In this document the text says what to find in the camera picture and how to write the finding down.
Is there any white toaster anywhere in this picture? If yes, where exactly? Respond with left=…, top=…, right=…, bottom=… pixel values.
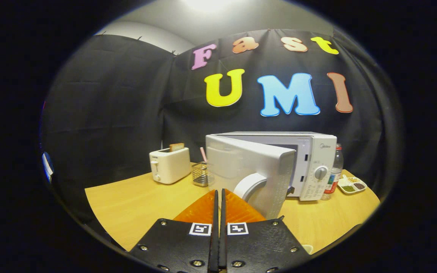
left=149, top=147, right=191, bottom=185

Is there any clear plastic water bottle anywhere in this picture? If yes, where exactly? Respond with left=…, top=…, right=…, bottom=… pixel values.
left=322, top=143, right=344, bottom=201

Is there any white divided condiment dish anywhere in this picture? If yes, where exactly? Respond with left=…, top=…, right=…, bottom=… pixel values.
left=337, top=174, right=367, bottom=195

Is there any white microwave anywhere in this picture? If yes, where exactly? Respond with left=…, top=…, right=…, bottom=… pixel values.
left=205, top=131, right=338, bottom=220

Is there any metal wire mesh holder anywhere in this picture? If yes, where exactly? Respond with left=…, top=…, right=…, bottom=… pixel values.
left=192, top=161, right=209, bottom=187

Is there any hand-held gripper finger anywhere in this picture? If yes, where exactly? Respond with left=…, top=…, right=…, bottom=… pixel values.
left=129, top=188, right=219, bottom=273
left=220, top=188, right=312, bottom=273

